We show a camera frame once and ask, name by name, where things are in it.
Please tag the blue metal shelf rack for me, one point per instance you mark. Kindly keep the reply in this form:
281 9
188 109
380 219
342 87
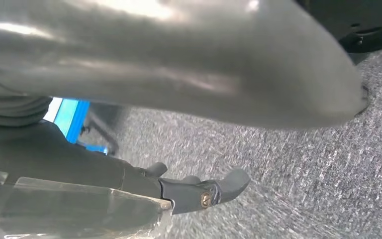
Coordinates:
70 118

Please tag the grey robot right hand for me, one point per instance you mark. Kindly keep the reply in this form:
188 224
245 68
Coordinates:
177 59

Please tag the black robot foot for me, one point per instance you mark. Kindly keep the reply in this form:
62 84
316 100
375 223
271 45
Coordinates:
369 39

